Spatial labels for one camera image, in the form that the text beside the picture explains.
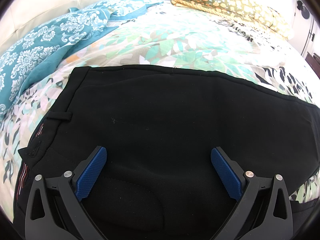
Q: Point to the dark brown wooden cabinet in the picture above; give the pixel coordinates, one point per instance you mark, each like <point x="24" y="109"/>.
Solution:
<point x="313" y="64"/>

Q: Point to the teal patterned pillow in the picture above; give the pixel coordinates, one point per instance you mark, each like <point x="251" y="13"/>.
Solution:
<point x="120" y="7"/>
<point x="38" y="53"/>

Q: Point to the white room door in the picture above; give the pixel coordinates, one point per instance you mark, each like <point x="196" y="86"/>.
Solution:
<point x="304" y="33"/>

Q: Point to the teal patterned pillow far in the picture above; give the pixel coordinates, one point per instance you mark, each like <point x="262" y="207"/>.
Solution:
<point x="120" y="7"/>

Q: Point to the black pants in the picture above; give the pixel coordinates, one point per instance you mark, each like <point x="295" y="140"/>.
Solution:
<point x="159" y="126"/>

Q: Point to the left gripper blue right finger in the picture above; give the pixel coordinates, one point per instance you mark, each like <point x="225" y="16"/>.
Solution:
<point x="262" y="209"/>

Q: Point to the floral bed sheet mattress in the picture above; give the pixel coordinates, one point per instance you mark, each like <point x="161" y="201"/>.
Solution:
<point x="167" y="36"/>

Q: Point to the orange floral folded quilt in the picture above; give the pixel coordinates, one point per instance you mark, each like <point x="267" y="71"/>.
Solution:
<point x="256" y="12"/>

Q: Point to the teal patterned pillow near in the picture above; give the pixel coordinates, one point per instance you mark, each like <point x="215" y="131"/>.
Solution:
<point x="38" y="53"/>

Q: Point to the black hat on door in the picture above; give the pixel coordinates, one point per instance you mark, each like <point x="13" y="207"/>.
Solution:
<point x="303" y="9"/>

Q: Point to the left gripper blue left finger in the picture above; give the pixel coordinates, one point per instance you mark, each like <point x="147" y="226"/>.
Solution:
<point x="54" y="209"/>

